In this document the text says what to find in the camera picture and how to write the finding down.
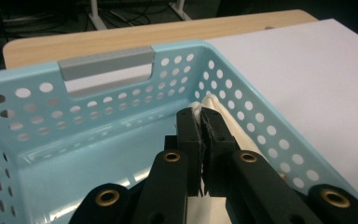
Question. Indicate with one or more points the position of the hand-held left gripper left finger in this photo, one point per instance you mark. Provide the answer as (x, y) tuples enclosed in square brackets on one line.
[(191, 140)]

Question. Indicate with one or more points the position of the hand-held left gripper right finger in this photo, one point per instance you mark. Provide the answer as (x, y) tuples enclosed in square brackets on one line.
[(217, 140)]

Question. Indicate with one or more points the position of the cream baby bodysuit brown trim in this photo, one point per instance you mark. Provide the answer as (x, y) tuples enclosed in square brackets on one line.
[(230, 124)]

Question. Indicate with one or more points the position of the light blue plastic basket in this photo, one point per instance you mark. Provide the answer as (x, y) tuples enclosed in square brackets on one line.
[(74, 155)]

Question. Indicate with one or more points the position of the wooden table edge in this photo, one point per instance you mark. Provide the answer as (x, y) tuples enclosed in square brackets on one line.
[(136, 37)]

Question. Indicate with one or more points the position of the white metal stand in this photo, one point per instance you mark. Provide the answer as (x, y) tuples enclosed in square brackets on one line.
[(97, 15)]

